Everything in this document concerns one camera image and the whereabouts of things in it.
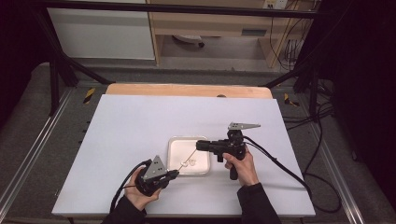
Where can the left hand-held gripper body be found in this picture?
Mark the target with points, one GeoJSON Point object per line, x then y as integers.
{"type": "Point", "coordinates": [154, 174]}

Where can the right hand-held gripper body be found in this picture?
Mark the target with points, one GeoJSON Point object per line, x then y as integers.
{"type": "Point", "coordinates": [232, 146]}

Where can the white rectangular tray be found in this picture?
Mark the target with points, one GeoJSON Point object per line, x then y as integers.
{"type": "Point", "coordinates": [199, 155]}

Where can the white marshmallow piece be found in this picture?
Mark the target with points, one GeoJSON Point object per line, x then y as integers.
{"type": "Point", "coordinates": [185, 164]}

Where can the wooden skewer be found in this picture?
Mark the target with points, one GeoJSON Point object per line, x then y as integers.
{"type": "Point", "coordinates": [188, 159]}

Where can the person's right hand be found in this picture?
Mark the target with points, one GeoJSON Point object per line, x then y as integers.
{"type": "Point", "coordinates": [247, 171]}

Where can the person's left hand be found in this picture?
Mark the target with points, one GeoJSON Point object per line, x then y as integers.
{"type": "Point", "coordinates": [132, 196]}

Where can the wooden table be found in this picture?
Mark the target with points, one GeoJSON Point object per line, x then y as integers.
{"type": "Point", "coordinates": [186, 90]}

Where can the yellow black tape marker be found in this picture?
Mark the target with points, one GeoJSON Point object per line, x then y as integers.
{"type": "Point", "coordinates": [89, 95]}
{"type": "Point", "coordinates": [290, 100]}

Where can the office chair base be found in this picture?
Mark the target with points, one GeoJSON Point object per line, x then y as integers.
{"type": "Point", "coordinates": [190, 39]}

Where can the white power strip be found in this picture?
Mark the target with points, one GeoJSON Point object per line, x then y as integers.
{"type": "Point", "coordinates": [275, 3]}

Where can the white cabinet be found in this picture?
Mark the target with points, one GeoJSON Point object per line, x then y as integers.
{"type": "Point", "coordinates": [99, 34]}

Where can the aluminium floor rail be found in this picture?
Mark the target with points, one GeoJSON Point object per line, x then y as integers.
{"type": "Point", "coordinates": [34, 146]}
{"type": "Point", "coordinates": [337, 174]}

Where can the black metal frame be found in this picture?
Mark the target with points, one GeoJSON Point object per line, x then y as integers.
{"type": "Point", "coordinates": [186, 9]}

